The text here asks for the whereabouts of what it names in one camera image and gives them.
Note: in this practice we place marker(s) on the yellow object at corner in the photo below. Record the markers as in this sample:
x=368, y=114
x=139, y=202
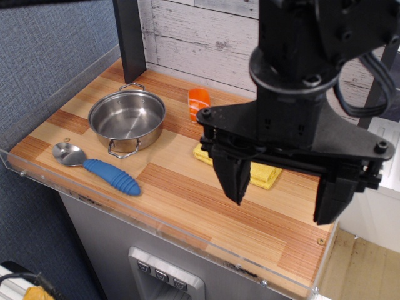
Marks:
x=37, y=293

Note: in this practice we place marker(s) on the black right frame post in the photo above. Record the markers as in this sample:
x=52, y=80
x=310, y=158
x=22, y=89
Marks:
x=390, y=58

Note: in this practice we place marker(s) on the black left frame post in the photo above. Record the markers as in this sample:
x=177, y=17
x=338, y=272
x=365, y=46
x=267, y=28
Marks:
x=130, y=38

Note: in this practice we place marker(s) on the black frame post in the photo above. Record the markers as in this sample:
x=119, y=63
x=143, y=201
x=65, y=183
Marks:
x=390, y=58
x=130, y=38

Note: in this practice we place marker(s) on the orange white cake piece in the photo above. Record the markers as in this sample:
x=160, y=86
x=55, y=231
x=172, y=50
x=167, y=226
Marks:
x=198, y=98

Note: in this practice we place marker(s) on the silver dispenser button panel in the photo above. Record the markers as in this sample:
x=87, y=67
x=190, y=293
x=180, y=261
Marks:
x=159, y=279

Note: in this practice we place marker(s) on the stainless steel pot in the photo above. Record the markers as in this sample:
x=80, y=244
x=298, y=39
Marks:
x=128, y=120

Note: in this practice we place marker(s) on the grey toy fridge cabinet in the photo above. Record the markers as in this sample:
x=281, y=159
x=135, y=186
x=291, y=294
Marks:
x=107, y=238

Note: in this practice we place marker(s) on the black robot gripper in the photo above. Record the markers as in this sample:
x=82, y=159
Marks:
x=300, y=132

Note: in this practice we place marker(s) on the yellow folded cloth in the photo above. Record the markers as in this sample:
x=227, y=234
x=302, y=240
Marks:
x=262, y=175

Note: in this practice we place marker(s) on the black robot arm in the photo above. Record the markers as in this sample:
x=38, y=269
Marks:
x=303, y=45

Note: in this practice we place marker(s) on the white grooved side unit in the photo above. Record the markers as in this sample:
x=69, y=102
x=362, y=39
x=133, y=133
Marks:
x=374, y=214

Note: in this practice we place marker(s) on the blue handled metal spoon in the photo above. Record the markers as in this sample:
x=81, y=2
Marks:
x=70, y=155

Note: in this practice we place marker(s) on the clear acrylic table guard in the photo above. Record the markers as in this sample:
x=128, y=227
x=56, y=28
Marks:
x=270, y=236

